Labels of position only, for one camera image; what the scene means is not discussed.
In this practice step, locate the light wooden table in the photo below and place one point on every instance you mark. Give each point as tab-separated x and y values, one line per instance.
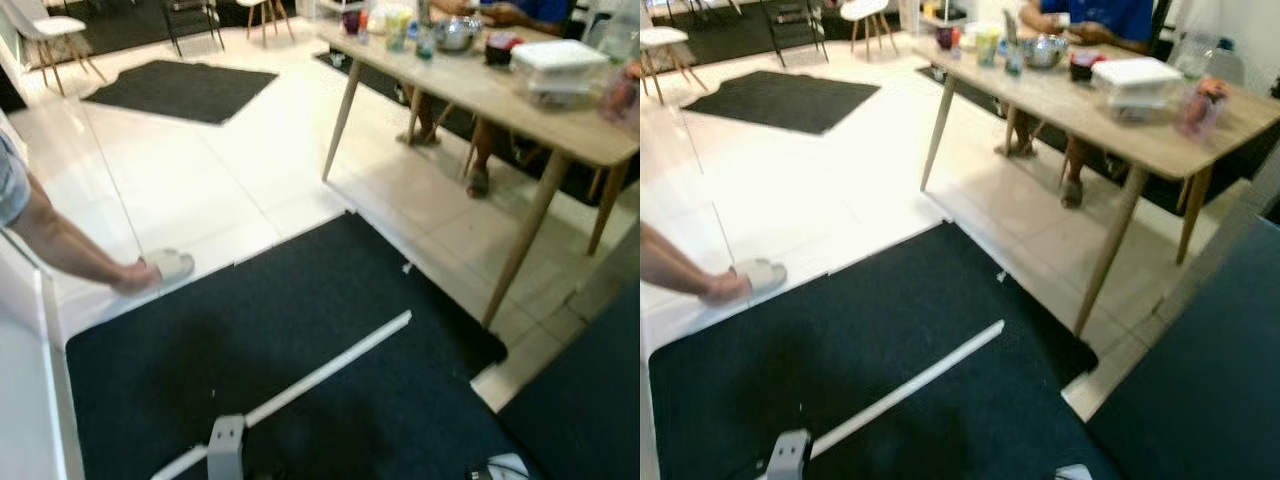
500	100
1100	110

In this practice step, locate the dark cup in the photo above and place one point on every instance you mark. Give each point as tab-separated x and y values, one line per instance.
946	38
350	22

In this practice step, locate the large dark blue carpet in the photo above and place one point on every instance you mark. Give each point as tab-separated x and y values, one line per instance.
250	370
850	380

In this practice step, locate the white panel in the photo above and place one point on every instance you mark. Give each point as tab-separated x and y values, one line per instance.
25	400
647	420

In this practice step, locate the yellow green cup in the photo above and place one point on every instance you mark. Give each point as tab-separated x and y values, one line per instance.
398	28
988	45

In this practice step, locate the small black rug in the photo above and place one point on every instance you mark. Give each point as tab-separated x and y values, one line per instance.
780	100
180	92

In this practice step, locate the white chair wooden legs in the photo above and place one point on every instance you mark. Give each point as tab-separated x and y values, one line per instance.
660	37
55	25

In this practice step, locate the dark red container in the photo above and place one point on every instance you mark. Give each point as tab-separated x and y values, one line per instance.
502	50
1085	65

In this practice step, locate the metal bowl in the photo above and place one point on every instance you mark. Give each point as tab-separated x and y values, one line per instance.
1045	50
457	35

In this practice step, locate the white stool wooden legs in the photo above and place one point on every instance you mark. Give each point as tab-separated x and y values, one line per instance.
252	3
862	10

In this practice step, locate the clear plastic water bottle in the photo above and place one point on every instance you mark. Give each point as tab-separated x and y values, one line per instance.
1225	65
615	35

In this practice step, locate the beige slipper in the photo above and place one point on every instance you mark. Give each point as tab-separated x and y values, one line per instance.
172	265
765	275

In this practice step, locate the black metal chair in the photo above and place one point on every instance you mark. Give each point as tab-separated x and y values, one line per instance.
790	20
190	12

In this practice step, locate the standing person bare leg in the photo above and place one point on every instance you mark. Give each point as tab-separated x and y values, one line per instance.
60	240
670	270

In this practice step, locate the white floor strip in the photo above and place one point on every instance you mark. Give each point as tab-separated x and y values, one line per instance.
300	385
900	390

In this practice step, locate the small teal bottle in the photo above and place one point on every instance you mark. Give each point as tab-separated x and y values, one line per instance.
425	45
1015	60

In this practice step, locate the white lidded food container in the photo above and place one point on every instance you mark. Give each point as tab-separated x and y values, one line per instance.
1135	72
558	55

